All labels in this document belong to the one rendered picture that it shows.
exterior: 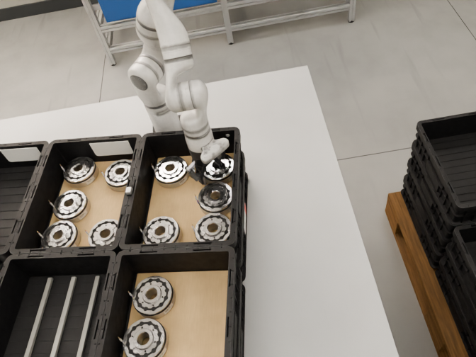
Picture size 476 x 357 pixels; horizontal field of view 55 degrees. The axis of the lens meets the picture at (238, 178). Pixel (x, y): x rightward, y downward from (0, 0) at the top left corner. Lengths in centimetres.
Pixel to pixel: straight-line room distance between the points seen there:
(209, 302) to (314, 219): 44
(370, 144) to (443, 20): 120
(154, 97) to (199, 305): 65
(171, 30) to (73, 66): 246
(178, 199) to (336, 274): 50
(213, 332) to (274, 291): 25
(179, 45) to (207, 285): 59
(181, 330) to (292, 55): 226
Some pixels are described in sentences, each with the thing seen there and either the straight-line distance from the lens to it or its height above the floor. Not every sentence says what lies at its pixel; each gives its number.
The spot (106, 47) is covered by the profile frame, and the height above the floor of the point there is 15.
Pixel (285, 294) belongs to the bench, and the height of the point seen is 70.
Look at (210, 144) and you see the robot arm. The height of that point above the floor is 101.
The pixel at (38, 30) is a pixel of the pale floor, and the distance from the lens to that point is 408.
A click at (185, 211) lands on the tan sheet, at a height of 83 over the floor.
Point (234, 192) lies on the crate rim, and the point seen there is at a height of 93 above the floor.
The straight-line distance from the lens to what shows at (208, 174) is 135.
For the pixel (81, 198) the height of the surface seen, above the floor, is 86.
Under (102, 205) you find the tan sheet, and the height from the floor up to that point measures 83.
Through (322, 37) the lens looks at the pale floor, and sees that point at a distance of 323.
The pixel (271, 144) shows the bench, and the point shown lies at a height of 70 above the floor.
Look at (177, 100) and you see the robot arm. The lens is 110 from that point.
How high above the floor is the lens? 190
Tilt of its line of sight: 52 degrees down
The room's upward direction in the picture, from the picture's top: 13 degrees counter-clockwise
